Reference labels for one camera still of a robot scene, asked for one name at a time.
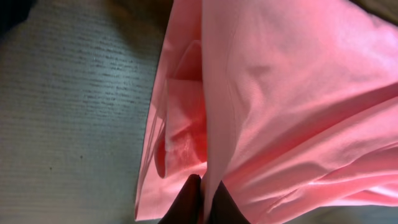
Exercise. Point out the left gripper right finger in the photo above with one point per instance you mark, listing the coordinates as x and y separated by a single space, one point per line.
224 210

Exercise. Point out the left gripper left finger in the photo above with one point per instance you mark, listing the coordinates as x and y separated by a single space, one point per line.
185 208

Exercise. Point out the black folded shirt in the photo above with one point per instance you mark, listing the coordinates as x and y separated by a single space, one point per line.
13 12

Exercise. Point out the pink shirt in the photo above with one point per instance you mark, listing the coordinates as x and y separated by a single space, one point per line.
292 104

